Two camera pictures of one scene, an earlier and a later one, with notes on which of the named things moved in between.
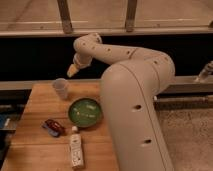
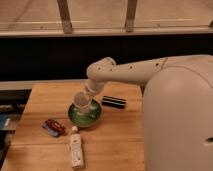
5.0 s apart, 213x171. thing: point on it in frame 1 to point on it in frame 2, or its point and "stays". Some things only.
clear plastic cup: x=61 y=87 to x=82 y=101
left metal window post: x=65 y=16 stays
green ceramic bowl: x=85 y=112 stays
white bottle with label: x=76 y=148 stays
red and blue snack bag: x=54 y=128 stays
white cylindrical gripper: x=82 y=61 to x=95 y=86
